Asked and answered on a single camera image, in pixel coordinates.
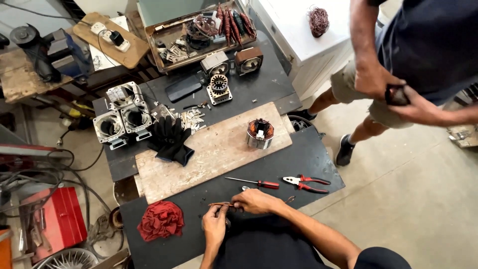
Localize person's left hand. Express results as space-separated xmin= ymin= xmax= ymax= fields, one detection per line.
xmin=202 ymin=204 xmax=231 ymax=246

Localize person's right hand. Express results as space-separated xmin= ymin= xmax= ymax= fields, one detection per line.
xmin=231 ymin=188 xmax=287 ymax=215

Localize person's black shirt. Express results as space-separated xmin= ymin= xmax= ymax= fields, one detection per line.
xmin=212 ymin=214 xmax=412 ymax=269

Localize worn wooden work board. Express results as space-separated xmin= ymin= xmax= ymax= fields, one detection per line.
xmin=135 ymin=102 xmax=293 ymax=205

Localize motor stator with copper winding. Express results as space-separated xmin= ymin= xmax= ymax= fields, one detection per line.
xmin=245 ymin=118 xmax=275 ymax=150

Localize crumpled red cloth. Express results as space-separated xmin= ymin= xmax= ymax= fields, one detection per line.
xmin=137 ymin=200 xmax=185 ymax=243

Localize pair of black gloves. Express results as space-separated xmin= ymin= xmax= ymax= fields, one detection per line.
xmin=147 ymin=115 xmax=195 ymax=167

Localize pile of small metal pieces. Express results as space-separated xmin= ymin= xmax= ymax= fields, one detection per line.
xmin=175 ymin=108 xmax=207 ymax=134

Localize round fan part under table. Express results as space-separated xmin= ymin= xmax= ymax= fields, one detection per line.
xmin=287 ymin=115 xmax=326 ymax=139

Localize bare laminated stator core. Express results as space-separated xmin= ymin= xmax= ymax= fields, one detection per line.
xmin=206 ymin=73 xmax=233 ymax=106

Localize black flat rectangular block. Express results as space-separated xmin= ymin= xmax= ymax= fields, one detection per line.
xmin=165 ymin=75 xmax=203 ymax=104

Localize grey empty motor housing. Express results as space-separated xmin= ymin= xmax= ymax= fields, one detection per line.
xmin=92 ymin=110 xmax=128 ymax=151
xmin=120 ymin=102 xmax=153 ymax=142
xmin=105 ymin=81 xmax=145 ymax=110

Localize grey square motor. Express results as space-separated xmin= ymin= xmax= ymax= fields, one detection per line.
xmin=200 ymin=50 xmax=231 ymax=79

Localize brown square motor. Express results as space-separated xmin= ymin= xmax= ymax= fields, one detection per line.
xmin=234 ymin=46 xmax=264 ymax=76

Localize metal tray of motor parts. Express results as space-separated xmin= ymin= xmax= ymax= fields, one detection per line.
xmin=144 ymin=0 xmax=258 ymax=74

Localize white cabinet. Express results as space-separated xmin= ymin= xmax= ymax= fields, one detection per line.
xmin=244 ymin=0 xmax=355 ymax=102

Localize red metal toolbox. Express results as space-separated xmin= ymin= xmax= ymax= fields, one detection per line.
xmin=19 ymin=186 xmax=89 ymax=264

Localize dark small motor part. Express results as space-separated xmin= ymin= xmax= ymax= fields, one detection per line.
xmin=385 ymin=84 xmax=411 ymax=107

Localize white paper sheet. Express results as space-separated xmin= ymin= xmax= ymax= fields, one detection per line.
xmin=88 ymin=15 xmax=130 ymax=72

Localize black plug-in charger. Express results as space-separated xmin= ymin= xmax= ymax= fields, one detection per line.
xmin=109 ymin=30 xmax=126 ymax=48

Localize wooden board with sockets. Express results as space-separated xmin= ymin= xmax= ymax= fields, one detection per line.
xmin=72 ymin=12 xmax=151 ymax=70

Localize blue bench vise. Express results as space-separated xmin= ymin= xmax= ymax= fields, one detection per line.
xmin=44 ymin=28 xmax=93 ymax=80

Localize worn wooden workbench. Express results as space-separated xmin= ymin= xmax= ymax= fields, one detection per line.
xmin=0 ymin=47 xmax=77 ymax=104

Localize black angle grinder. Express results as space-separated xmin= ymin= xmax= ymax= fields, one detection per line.
xmin=9 ymin=23 xmax=63 ymax=83

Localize red handled screwdriver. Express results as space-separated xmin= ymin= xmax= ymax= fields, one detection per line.
xmin=225 ymin=177 xmax=280 ymax=190

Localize red handled pliers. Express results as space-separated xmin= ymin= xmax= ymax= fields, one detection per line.
xmin=282 ymin=174 xmax=332 ymax=194

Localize wire fan guard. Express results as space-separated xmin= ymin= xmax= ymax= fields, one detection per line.
xmin=34 ymin=247 xmax=100 ymax=269

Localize ball of copper wire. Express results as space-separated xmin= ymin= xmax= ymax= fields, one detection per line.
xmin=306 ymin=5 xmax=331 ymax=39

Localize tangle of black cables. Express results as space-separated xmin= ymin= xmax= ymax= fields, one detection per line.
xmin=0 ymin=147 xmax=113 ymax=228

